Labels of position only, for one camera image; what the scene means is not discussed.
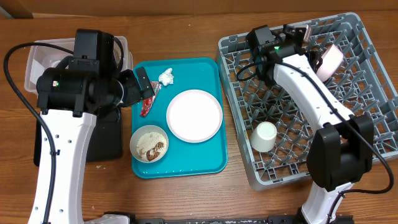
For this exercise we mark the grey bowl with food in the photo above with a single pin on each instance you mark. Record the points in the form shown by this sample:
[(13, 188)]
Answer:
[(149, 144)]

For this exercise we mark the white paper cup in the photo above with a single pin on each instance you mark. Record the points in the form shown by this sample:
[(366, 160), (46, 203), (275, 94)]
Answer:
[(263, 137)]

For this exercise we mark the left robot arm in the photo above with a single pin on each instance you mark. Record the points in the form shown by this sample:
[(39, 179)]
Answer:
[(71, 97)]

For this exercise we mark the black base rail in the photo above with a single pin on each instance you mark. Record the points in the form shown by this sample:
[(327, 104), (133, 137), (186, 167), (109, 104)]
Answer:
[(273, 219)]

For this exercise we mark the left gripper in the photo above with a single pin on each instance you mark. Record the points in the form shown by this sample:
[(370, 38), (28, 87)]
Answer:
[(135, 93)]

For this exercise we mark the teal serving tray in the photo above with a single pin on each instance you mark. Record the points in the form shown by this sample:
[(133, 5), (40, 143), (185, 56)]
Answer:
[(182, 158)]

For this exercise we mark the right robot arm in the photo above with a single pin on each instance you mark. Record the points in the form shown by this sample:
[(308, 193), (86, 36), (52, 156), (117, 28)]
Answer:
[(339, 154)]

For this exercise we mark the clear plastic storage bin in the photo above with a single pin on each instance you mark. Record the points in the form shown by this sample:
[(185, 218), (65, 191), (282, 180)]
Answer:
[(41, 58)]

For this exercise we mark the white tissue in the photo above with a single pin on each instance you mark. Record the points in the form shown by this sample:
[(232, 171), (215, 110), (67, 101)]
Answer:
[(166, 78)]

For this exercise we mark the black plastic tray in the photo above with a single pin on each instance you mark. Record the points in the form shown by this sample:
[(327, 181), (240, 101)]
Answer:
[(106, 141)]

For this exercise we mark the red foil wrapper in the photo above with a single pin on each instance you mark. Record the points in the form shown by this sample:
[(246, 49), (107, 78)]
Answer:
[(148, 103)]

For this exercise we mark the pink bowl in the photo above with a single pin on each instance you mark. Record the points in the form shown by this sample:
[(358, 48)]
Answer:
[(329, 62)]

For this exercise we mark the large pink plate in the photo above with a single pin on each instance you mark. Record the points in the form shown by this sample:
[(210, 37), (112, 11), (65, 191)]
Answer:
[(194, 116)]

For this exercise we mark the grey dishwasher rack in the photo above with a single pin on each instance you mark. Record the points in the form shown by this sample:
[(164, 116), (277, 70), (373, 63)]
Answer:
[(361, 83)]

